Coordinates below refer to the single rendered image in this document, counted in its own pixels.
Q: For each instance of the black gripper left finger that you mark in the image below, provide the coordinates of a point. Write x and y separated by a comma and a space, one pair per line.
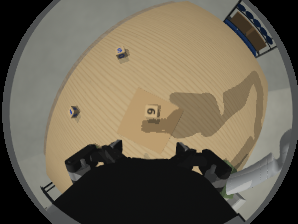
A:
79, 163

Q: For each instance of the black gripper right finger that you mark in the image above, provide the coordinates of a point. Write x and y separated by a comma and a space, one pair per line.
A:
211, 166

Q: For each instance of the tan square mat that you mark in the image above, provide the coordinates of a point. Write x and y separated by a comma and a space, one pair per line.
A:
152, 133

